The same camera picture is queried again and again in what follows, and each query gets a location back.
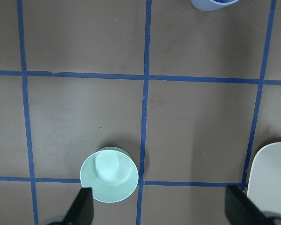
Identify blue plastic cup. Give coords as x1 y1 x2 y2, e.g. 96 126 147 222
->
191 0 238 11

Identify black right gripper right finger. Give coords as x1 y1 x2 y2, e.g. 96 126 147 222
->
225 185 272 225

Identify mint green bowl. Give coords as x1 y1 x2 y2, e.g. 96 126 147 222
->
80 147 139 203

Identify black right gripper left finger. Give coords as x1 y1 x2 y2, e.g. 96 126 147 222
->
63 187 94 225

